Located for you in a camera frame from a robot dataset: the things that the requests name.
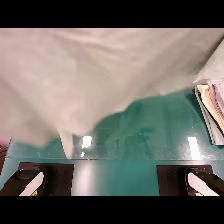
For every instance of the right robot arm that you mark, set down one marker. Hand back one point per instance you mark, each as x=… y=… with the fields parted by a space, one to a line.
x=196 y=180

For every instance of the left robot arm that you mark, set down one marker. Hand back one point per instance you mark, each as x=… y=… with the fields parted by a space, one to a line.
x=28 y=180

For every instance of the white garment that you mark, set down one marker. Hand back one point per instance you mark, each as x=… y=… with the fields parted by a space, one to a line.
x=83 y=73

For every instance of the heap of clothes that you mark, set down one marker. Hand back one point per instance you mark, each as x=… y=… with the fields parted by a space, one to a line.
x=213 y=106

